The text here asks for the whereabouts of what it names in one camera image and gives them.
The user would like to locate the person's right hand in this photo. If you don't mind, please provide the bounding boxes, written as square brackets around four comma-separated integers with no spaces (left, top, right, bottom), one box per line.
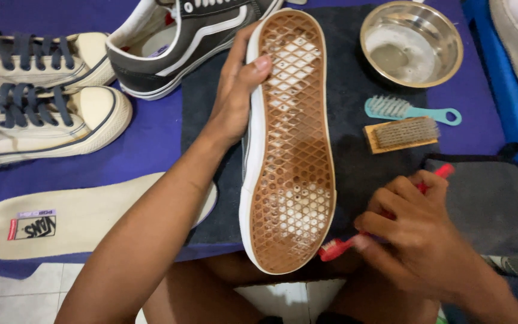
[353,170,480,303]

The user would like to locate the person's left hand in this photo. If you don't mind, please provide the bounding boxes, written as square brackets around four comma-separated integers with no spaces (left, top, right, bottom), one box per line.
[204,21,273,146]

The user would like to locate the sneaker with brown waffle sole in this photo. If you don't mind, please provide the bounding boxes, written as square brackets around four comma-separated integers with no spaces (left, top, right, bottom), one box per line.
[238,7,337,275]

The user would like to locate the red toothbrush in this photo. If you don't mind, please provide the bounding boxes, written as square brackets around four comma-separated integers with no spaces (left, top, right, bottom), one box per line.
[318,163,456,263]

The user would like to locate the grey sneaker with white stripe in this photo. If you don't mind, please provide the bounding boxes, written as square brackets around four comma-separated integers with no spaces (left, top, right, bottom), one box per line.
[106,0,285,101]

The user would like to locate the grey microfibre cloth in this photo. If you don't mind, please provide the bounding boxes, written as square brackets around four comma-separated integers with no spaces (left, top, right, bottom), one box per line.
[423,143,518,259]

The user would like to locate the purple table cloth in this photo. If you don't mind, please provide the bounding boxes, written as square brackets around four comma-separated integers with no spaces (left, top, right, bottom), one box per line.
[0,0,507,280]

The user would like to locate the dark grey work mat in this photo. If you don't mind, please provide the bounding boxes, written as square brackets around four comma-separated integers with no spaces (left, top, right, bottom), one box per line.
[181,4,442,247]

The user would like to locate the teal plastic brush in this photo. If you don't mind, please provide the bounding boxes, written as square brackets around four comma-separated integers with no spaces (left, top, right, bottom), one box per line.
[365,95,463,127]

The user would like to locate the steel bowl with soapy water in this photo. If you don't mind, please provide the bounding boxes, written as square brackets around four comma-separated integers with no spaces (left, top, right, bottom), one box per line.
[360,1,464,89]

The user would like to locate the cream sneaker with navy laces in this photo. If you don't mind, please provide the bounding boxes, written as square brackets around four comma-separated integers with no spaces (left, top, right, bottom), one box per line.
[0,83,133,170]
[0,30,117,93]

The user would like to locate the person's legs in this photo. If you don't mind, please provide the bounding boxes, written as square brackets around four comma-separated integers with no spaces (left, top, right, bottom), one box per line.
[142,256,442,324]

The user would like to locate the cream shoe insole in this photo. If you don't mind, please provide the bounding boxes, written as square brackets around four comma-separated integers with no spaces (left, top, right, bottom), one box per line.
[0,172,218,261]

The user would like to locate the wooden wire brush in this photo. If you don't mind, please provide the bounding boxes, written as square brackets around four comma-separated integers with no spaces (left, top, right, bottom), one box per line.
[363,116,442,155]

